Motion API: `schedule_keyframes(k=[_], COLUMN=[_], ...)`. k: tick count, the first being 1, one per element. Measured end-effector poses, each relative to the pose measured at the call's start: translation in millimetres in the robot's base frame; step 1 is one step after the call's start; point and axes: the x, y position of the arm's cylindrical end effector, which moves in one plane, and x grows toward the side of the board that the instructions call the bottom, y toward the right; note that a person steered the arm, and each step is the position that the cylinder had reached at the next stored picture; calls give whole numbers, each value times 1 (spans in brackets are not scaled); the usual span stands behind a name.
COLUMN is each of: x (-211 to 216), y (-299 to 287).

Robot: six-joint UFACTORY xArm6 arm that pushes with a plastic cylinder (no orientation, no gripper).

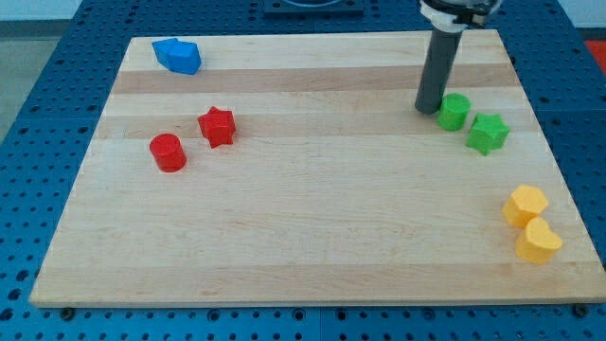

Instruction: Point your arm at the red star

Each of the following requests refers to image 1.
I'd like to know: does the robot arm end white flange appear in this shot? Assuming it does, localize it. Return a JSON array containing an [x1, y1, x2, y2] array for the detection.
[[419, 0, 503, 33]]

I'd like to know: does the red star block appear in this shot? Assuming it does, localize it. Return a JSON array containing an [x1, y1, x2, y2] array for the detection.
[[197, 106, 236, 149]]

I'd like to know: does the green star block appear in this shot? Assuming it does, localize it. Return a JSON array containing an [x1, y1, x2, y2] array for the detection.
[[466, 113, 509, 155]]

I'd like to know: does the wooden board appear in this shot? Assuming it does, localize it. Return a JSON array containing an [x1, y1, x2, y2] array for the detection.
[[29, 29, 605, 308]]

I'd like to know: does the red cylinder block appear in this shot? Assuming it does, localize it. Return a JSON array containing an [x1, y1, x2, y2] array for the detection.
[[149, 134, 187, 172]]

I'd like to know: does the green cylinder block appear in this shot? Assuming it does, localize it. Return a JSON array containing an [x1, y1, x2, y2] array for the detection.
[[437, 93, 472, 131]]

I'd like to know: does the blue pentagon block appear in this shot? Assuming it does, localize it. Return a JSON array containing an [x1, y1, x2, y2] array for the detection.
[[168, 41, 202, 75]]

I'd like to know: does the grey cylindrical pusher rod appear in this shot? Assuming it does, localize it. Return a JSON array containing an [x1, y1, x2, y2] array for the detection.
[[415, 28, 462, 115]]

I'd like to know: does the blue cube block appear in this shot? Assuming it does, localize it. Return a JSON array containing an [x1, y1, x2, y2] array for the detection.
[[151, 38, 178, 69]]

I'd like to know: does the yellow hexagon block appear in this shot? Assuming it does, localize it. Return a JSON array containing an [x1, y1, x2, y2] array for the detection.
[[501, 185, 549, 228]]

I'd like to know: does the yellow heart block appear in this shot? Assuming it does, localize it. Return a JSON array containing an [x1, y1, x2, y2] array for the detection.
[[514, 217, 563, 264]]

